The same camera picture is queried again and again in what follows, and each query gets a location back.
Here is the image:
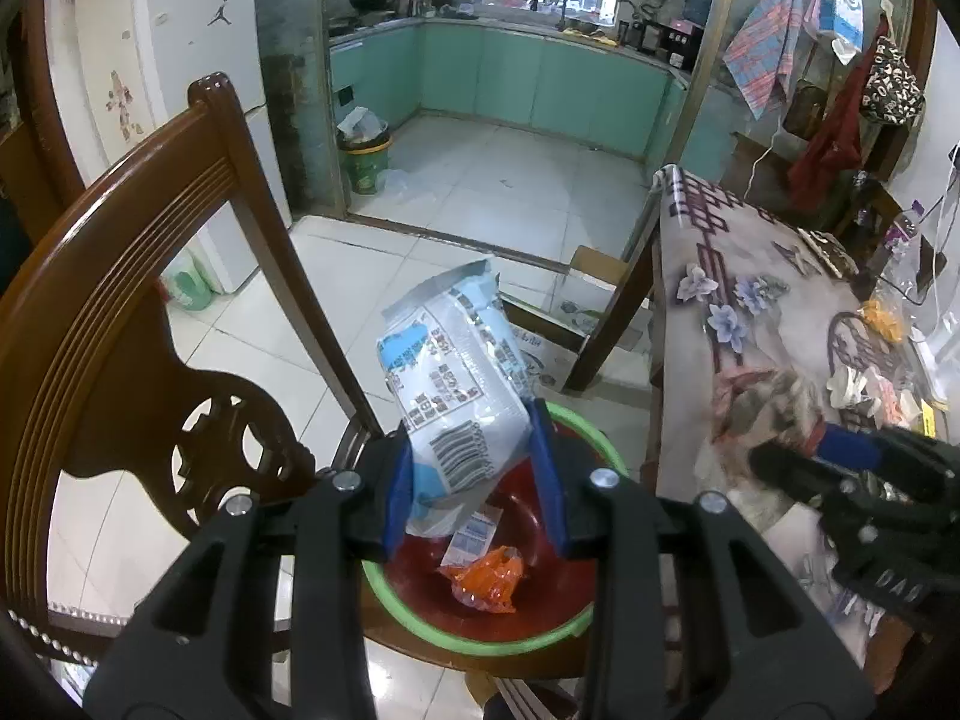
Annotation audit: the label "black white paper pack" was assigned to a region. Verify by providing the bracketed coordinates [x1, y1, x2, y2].
[827, 366, 874, 410]

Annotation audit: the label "white blue plastic wrapper bag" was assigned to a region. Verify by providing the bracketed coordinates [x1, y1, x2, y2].
[376, 259, 534, 538]

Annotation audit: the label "teal kitchen cabinets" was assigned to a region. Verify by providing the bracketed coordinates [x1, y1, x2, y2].
[329, 18, 686, 171]

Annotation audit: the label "green kitchen trash bin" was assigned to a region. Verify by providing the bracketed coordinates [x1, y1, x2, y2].
[337, 106, 392, 195]

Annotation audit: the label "orange snack bag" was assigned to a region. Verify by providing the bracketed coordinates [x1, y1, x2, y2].
[859, 298, 907, 344]

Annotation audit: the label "orange wrapper in basin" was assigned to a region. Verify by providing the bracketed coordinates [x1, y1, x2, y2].
[438, 546, 526, 614]

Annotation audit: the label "red basin green rim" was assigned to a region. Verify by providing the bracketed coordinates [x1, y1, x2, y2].
[361, 400, 630, 659]

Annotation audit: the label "clear plastic water bottle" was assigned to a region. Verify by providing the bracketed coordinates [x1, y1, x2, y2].
[877, 200, 924, 294]

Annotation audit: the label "cardboard box on floor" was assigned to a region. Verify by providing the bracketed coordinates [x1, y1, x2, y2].
[498, 245, 652, 392]

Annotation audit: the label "red hanging garment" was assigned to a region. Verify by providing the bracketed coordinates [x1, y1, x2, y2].
[788, 13, 890, 215]

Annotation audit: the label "dark wooden carved chair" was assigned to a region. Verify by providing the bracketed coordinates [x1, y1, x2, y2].
[0, 71, 594, 685]

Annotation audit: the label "green detergent bottle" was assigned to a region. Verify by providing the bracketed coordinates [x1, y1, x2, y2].
[160, 249, 213, 310]

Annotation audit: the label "leopard print bag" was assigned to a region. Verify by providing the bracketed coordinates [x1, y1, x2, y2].
[861, 36, 926, 127]

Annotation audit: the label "plaid hanging cloth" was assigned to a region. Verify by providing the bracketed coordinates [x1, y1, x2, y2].
[722, 0, 804, 121]

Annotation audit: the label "white blue hanging bag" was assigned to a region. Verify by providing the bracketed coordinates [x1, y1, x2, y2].
[817, 0, 864, 65]

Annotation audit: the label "white refrigerator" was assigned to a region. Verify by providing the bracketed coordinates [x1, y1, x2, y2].
[44, 0, 295, 295]

